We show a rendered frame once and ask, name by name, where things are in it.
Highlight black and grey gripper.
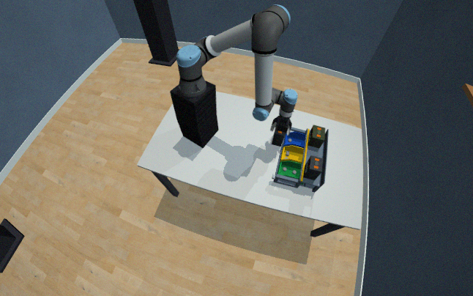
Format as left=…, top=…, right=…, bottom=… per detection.
left=270, top=113, right=292, bottom=136

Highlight green open bin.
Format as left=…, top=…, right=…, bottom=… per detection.
left=278, top=160, right=302, bottom=179

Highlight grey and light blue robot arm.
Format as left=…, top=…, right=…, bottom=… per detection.
left=176, top=4, right=298, bottom=121

